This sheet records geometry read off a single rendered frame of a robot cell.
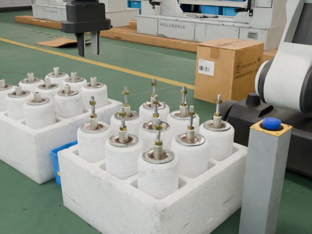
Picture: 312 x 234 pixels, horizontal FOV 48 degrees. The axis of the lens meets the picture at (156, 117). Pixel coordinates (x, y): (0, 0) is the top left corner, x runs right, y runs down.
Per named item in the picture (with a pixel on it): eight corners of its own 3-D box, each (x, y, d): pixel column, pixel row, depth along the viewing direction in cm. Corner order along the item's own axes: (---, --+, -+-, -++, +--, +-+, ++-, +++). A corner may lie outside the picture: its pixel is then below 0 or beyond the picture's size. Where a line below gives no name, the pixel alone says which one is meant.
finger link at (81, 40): (81, 55, 88) (78, 29, 86) (86, 57, 86) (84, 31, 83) (74, 55, 87) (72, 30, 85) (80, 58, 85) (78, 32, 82)
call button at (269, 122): (267, 123, 83) (268, 115, 82) (283, 128, 80) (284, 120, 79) (258, 128, 80) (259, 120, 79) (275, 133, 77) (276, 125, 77)
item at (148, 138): (140, 174, 107) (139, 120, 100) (172, 175, 107) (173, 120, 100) (138, 192, 98) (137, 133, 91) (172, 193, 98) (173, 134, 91)
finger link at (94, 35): (97, 55, 87) (95, 30, 85) (91, 53, 90) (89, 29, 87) (103, 55, 88) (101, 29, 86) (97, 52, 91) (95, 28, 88)
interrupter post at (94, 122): (94, 126, 97) (94, 114, 96) (100, 128, 95) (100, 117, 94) (88, 128, 95) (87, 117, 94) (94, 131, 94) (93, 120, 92)
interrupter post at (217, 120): (221, 126, 97) (222, 114, 96) (220, 129, 95) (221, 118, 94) (212, 125, 98) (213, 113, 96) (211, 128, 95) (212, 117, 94)
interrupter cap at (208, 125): (231, 123, 99) (232, 121, 98) (229, 134, 92) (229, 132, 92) (205, 120, 101) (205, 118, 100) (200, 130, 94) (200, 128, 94)
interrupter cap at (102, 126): (96, 120, 100) (95, 119, 100) (114, 127, 96) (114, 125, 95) (74, 129, 95) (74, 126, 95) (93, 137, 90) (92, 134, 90)
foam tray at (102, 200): (153, 159, 131) (153, 113, 124) (247, 202, 106) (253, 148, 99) (63, 205, 104) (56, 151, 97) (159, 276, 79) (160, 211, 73)
